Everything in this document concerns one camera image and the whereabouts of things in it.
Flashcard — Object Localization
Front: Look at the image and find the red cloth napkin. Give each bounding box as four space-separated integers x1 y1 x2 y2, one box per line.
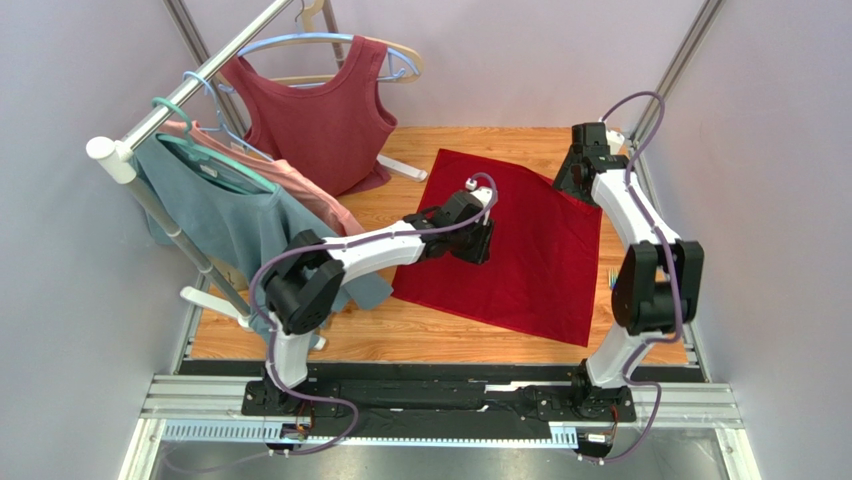
392 149 602 347

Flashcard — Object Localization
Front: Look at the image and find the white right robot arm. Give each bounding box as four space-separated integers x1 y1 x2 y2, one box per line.
553 122 705 416

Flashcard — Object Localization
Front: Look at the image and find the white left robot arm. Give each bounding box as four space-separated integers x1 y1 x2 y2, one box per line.
249 173 498 392

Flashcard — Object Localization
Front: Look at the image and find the iridescent fork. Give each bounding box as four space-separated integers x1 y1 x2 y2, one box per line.
608 268 618 290

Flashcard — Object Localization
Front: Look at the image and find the maroon tank top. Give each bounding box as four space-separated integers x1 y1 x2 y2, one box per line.
220 35 399 198

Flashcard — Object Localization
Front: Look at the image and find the pink hanging shirt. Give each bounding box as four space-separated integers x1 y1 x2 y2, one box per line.
158 121 365 236

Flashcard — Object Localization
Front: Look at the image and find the light blue clothes hanger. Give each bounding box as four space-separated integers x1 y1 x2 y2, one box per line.
211 32 423 101

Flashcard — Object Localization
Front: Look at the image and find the grey-blue hanging shirt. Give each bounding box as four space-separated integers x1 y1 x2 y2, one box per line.
131 131 394 314

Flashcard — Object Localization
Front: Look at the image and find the wooden clothes hanger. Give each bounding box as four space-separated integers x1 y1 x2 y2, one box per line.
269 1 425 90

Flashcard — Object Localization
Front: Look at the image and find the teal clothes hanger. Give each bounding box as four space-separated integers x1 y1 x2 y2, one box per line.
151 97 277 194

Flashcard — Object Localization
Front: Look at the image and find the white clothes rack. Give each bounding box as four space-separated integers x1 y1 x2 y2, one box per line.
85 0 429 353

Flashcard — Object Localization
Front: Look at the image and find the blue wire clothes hanger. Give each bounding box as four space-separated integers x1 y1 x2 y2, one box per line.
182 71 274 162

